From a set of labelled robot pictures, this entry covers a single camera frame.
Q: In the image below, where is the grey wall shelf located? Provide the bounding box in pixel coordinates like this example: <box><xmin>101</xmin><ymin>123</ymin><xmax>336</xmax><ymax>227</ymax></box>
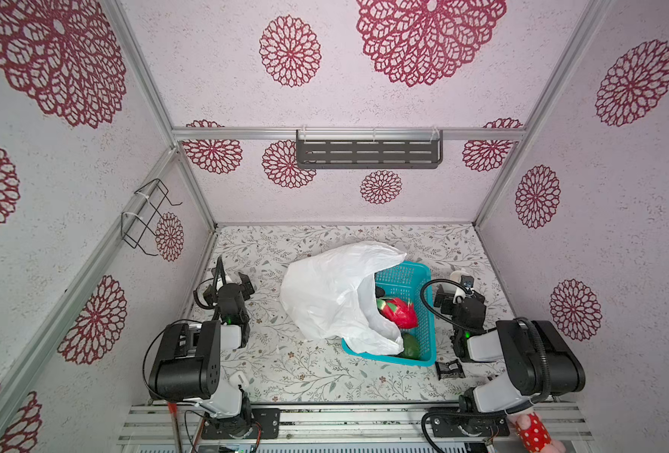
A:
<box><xmin>295</xmin><ymin>130</ymin><xmax>444</xmax><ymax>170</ymax></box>

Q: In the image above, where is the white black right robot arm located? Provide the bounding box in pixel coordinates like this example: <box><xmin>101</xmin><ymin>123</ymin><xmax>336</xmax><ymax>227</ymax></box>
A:
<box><xmin>419</xmin><ymin>279</ymin><xmax>586</xmax><ymax>421</ymax></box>

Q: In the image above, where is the red handled tool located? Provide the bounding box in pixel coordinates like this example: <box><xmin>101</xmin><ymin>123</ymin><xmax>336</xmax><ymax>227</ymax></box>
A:
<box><xmin>167</xmin><ymin>402</ymin><xmax>183</xmax><ymax>453</ymax></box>

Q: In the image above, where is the black wire wall rack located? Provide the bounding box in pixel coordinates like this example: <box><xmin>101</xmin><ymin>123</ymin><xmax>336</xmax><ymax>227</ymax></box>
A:
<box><xmin>119</xmin><ymin>179</ymin><xmax>183</xmax><ymax>260</ymax></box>

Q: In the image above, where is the small black packet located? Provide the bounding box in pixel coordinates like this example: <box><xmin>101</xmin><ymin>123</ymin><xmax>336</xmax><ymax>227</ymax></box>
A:
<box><xmin>436</xmin><ymin>359</ymin><xmax>466</xmax><ymax>381</ymax></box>

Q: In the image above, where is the red dragon fruit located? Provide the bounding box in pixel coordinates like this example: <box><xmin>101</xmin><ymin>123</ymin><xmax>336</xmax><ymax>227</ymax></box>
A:
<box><xmin>377</xmin><ymin>297</ymin><xmax>419</xmax><ymax>330</ymax></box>

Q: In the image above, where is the pink plush toy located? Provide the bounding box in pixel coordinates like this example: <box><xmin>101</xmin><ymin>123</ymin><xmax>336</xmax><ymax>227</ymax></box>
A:
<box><xmin>507</xmin><ymin>411</ymin><xmax>567</xmax><ymax>453</ymax></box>

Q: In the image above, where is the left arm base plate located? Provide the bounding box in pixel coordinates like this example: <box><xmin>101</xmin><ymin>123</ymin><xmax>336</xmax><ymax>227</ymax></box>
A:
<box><xmin>201</xmin><ymin>408</ymin><xmax>281</xmax><ymax>441</ymax></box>

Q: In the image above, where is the dark green avocado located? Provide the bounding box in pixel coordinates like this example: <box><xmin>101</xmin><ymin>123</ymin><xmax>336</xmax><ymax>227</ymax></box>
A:
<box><xmin>398</xmin><ymin>332</ymin><xmax>421</xmax><ymax>361</ymax></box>

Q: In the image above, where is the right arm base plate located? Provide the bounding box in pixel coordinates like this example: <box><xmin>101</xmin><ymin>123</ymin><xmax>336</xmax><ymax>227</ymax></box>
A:
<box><xmin>427</xmin><ymin>408</ymin><xmax>510</xmax><ymax>438</ymax></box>

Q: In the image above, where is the teal plastic basket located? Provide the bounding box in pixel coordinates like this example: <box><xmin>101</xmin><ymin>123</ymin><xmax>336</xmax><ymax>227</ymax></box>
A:
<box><xmin>341</xmin><ymin>262</ymin><xmax>436</xmax><ymax>367</ymax></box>

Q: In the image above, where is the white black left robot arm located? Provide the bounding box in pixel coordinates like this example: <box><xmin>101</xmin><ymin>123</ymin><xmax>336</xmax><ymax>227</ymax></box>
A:
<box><xmin>142</xmin><ymin>258</ymin><xmax>255</xmax><ymax>438</ymax></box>

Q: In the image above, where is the white cup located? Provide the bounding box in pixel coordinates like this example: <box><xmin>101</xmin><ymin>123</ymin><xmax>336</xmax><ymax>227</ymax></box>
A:
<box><xmin>450</xmin><ymin>270</ymin><xmax>474</xmax><ymax>298</ymax></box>

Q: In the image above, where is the white plastic bag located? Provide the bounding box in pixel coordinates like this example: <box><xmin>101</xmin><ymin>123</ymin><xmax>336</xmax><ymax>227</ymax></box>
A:
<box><xmin>280</xmin><ymin>241</ymin><xmax>406</xmax><ymax>356</ymax></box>

